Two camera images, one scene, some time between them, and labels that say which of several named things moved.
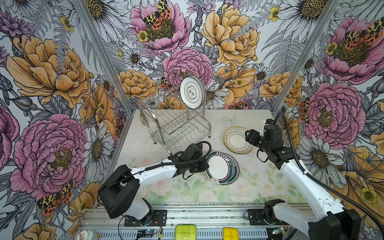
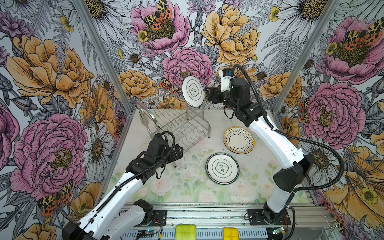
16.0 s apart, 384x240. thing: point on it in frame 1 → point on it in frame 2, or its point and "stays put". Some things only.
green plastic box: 185,232 stays put
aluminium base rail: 255,222 stays put
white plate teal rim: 193,91 → 222,168
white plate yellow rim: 235,139 stays put
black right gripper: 252,135 → 215,92
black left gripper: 203,166 → 177,153
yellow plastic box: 230,233 stays put
